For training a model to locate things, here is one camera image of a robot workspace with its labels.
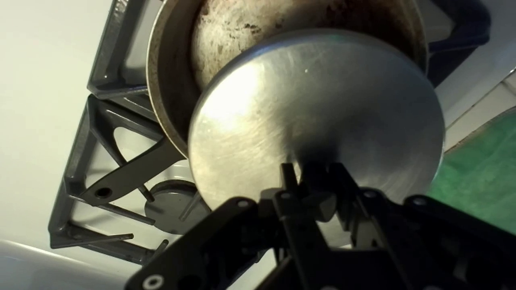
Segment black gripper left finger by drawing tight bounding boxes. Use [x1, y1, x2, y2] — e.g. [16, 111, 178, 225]
[257, 163, 338, 290]

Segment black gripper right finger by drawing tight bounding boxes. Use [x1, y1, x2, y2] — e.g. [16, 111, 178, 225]
[328, 163, 414, 290]

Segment round metal pot lid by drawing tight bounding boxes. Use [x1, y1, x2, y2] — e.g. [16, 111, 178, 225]
[188, 29, 443, 208]

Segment small brown metal pot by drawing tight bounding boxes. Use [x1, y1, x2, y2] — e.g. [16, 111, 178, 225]
[143, 0, 427, 159]

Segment green cloth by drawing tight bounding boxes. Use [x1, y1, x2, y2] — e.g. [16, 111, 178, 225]
[428, 108, 516, 234]

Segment black left stove grate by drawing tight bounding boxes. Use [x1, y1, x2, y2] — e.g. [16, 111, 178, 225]
[46, 0, 493, 266]

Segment white gas stove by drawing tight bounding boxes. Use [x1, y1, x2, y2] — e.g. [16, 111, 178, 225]
[0, 0, 516, 290]

